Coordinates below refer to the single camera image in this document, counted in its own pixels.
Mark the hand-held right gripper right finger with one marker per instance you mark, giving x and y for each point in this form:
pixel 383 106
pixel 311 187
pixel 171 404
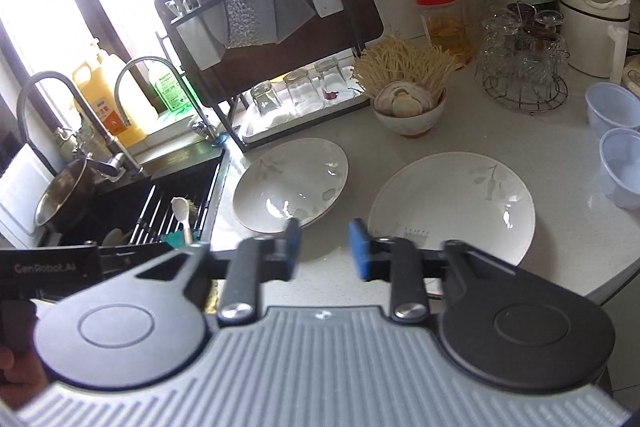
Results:
pixel 358 252

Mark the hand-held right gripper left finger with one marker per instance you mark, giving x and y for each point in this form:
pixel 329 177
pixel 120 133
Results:
pixel 294 247

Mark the white leaf-print plate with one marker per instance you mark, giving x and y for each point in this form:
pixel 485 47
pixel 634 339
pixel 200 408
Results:
pixel 450 212
pixel 290 187

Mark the pale bluish plastic bowl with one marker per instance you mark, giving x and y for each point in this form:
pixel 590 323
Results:
pixel 615 107
pixel 625 172

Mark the stainless steel pot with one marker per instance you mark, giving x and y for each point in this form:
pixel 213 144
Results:
pixel 65 192

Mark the roll-up sink drain rack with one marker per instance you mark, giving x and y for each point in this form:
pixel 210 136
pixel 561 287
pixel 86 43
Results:
pixel 150 217

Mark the white ceramic spoon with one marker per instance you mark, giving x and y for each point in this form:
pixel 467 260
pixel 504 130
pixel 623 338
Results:
pixel 181 209

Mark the green sponge cloth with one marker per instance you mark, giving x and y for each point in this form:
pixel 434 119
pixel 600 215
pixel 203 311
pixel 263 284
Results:
pixel 175 239

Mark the white drain tray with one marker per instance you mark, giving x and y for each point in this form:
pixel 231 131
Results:
pixel 270 123

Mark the white ceramic bowl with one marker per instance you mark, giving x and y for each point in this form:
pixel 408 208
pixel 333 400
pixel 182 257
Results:
pixel 410 124

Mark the black metal dish rack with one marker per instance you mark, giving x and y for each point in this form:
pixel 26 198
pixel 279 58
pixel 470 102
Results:
pixel 226 117

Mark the black kitchen sink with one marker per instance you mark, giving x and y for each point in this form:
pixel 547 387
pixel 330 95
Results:
pixel 165 172

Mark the upturned clear glass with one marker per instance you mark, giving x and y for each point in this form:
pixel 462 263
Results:
pixel 265 99
pixel 301 92
pixel 330 79

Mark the white purple onion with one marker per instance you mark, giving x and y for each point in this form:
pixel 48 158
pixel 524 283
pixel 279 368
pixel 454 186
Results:
pixel 402 99

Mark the yellow detergent bottle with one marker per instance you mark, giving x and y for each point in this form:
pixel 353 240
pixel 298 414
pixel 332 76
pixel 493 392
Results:
pixel 100 87

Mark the tall grey arched faucet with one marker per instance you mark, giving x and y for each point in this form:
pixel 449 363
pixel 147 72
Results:
pixel 50 76

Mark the bundle of dried noodles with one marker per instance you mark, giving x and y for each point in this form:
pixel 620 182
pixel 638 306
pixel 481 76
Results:
pixel 400 57

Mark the green dish soap bottle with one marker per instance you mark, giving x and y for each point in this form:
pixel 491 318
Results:
pixel 170 87

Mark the slim chrome arched faucet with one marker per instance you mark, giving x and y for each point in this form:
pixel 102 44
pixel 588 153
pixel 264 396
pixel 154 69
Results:
pixel 132 64

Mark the red-lidded clear plastic jar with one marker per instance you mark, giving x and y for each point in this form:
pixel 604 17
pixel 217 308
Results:
pixel 442 22

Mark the cluster of clear glass cups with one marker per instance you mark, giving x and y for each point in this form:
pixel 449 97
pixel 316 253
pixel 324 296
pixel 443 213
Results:
pixel 505 47

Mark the tall clear drinking glass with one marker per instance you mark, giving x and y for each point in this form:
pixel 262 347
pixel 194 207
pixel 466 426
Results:
pixel 475 2

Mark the white rice cooker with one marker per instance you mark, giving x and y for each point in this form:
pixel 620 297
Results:
pixel 595 32

